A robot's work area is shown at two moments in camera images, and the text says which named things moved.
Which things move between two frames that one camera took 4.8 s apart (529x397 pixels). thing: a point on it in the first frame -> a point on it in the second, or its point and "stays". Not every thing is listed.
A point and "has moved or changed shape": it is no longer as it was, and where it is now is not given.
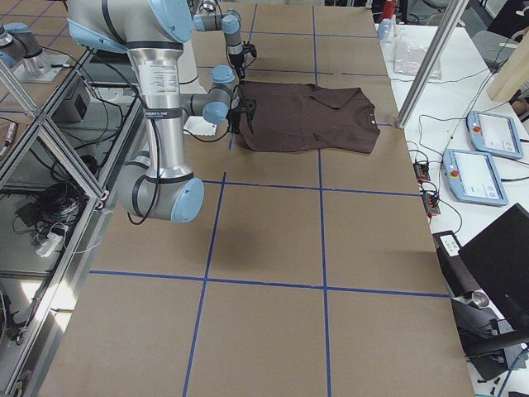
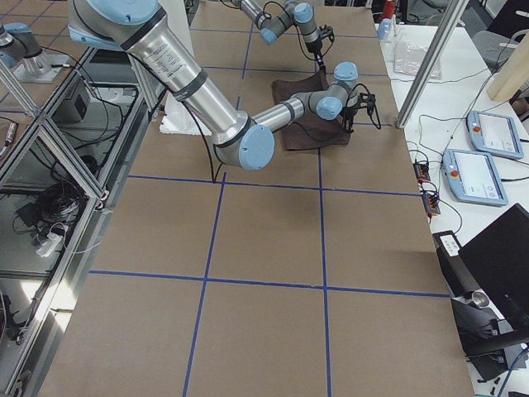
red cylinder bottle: (389, 7) stays
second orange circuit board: (430, 203) stays
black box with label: (458, 275) stays
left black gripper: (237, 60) -> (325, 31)
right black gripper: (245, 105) -> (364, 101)
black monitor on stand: (499, 257) stays
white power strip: (53, 240) stays
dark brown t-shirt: (287, 117) has moved or changed shape
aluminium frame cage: (60, 171) stays
